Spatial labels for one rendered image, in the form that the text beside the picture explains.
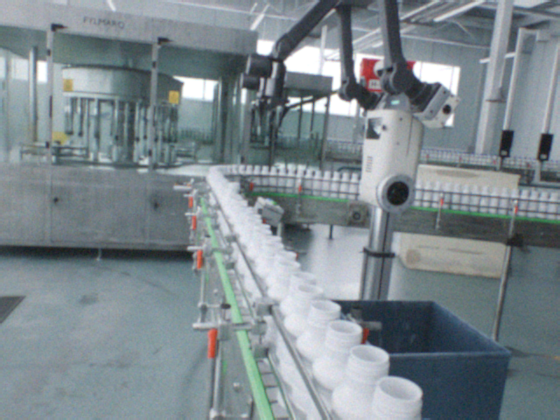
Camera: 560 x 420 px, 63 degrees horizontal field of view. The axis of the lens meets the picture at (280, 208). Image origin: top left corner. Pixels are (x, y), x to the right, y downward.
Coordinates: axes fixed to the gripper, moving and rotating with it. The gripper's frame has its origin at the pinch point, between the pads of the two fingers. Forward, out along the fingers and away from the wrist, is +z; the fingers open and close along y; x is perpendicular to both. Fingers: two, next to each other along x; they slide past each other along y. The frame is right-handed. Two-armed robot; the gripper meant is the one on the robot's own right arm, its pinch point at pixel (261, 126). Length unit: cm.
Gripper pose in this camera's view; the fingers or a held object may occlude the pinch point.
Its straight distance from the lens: 196.2
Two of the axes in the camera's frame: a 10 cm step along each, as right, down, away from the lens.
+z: -0.9, 9.8, 1.6
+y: -9.7, -0.5, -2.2
